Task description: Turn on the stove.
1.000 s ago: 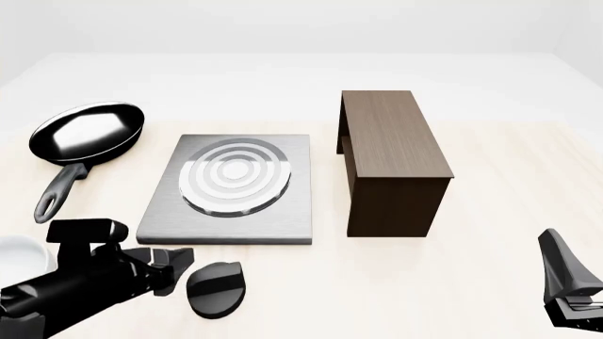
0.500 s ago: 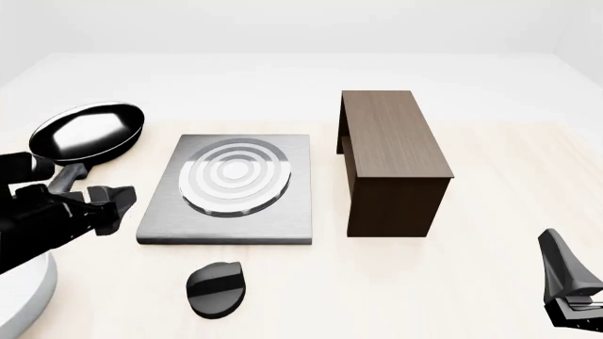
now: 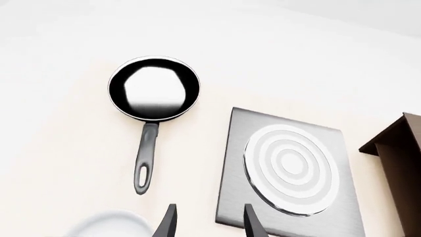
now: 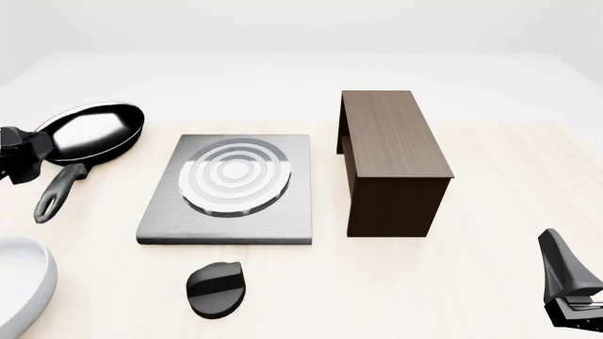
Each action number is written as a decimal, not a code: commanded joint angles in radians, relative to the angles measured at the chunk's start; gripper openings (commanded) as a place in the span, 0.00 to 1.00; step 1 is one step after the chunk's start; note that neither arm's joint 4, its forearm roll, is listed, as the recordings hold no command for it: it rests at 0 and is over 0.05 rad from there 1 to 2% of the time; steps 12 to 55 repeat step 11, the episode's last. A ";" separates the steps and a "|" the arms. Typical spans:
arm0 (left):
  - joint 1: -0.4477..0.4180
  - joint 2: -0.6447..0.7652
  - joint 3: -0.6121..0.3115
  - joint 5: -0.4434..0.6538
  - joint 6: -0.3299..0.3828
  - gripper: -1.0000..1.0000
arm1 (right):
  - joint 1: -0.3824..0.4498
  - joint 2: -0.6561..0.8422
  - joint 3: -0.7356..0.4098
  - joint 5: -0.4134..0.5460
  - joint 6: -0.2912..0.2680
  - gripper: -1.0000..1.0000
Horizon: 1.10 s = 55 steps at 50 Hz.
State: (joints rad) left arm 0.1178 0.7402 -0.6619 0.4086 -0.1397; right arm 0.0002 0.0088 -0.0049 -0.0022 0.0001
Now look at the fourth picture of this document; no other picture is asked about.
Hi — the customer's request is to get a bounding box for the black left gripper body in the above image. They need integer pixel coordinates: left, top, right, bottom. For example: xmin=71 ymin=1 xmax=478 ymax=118
xmin=0 ymin=125 xmax=20 ymax=181

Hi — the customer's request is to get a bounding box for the flat grey stove plate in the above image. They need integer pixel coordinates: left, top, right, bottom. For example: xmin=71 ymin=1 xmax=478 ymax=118
xmin=136 ymin=133 xmax=314 ymax=246

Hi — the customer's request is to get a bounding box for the dark brown wooden cabinet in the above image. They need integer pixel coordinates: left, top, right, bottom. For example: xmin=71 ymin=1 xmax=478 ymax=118
xmin=335 ymin=89 xmax=456 ymax=239

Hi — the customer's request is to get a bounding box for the black frying pan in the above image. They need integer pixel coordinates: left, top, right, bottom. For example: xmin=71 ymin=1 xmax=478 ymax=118
xmin=33 ymin=101 xmax=146 ymax=225

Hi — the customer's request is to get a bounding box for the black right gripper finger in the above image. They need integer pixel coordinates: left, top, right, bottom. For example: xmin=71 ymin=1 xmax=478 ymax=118
xmin=537 ymin=228 xmax=603 ymax=305

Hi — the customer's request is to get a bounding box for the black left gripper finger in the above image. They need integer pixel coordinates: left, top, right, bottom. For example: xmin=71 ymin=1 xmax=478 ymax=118
xmin=15 ymin=126 xmax=55 ymax=186

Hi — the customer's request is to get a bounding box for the white bowl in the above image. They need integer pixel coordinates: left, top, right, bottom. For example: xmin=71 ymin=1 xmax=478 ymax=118
xmin=0 ymin=234 xmax=59 ymax=339

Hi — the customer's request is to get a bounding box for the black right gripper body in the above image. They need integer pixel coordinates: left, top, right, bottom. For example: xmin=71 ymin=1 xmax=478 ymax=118
xmin=543 ymin=289 xmax=603 ymax=333

